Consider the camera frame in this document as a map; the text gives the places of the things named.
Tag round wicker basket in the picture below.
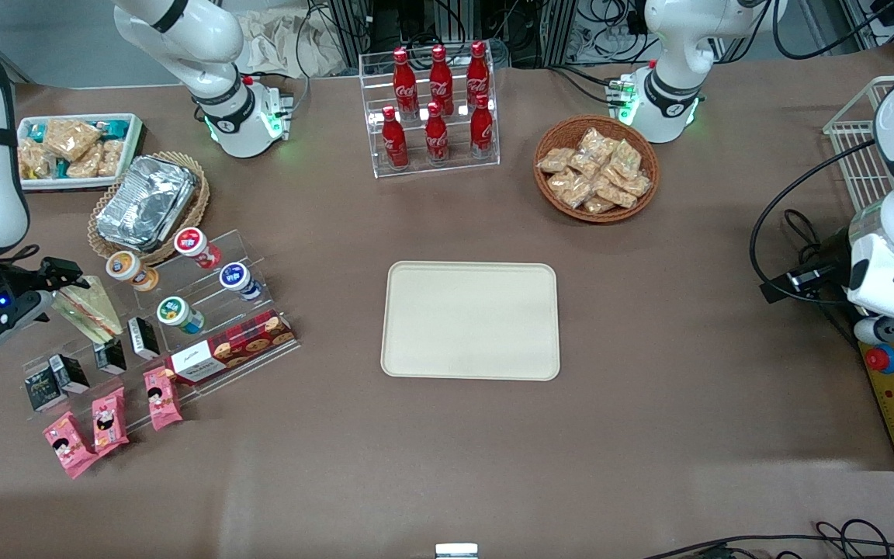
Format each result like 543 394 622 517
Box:
533 115 660 224

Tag clear acrylic bottle rack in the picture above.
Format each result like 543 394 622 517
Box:
359 48 501 179

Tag green lid yogurt cup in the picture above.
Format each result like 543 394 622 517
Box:
156 296 206 335

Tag red plaid cookie box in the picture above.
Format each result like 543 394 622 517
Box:
166 311 296 387

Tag white plastic bin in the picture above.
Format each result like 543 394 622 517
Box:
16 113 145 192

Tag pink snack packet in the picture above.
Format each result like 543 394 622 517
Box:
92 387 130 457
43 411 100 479
143 366 184 432

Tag oval wicker basket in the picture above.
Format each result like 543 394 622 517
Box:
88 151 211 266

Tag silver foil container stack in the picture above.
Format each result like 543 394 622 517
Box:
95 155 199 253

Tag black floor cables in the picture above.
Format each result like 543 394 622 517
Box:
641 519 894 559

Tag black small carton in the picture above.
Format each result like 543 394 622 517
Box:
49 353 91 395
127 316 161 360
24 369 68 412
94 339 128 375

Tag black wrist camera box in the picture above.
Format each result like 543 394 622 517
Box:
760 262 845 305

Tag red lid yogurt cup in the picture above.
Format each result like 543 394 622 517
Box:
174 227 223 270

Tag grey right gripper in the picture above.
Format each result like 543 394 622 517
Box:
0 259 92 349

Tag clear acrylic tiered stand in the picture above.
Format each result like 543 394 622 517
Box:
22 227 302 424

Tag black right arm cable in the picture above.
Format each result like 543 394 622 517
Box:
0 245 43 269

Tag white wire basket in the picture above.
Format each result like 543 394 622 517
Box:
823 75 894 215

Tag red cola bottle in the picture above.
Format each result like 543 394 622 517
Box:
424 102 450 165
392 48 419 119
381 106 409 170
470 93 494 159
466 41 491 106
428 44 454 116

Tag beige cracker snack bag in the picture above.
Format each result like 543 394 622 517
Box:
18 138 56 181
98 140 126 178
67 150 105 179
43 119 102 161

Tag crumpled white cloth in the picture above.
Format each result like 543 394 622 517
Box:
241 9 348 77

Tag aluminium equipment rack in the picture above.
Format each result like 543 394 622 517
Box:
323 0 650 71

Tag blue lid yogurt cup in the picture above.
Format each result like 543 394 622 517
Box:
219 262 263 302

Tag beige plastic tray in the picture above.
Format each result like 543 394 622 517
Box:
381 261 561 382

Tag triangle sandwich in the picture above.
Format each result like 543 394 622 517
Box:
51 276 123 345

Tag black camera cable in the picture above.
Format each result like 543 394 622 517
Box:
750 140 879 305

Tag orange lid yogurt cup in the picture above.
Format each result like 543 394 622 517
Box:
105 251 159 293

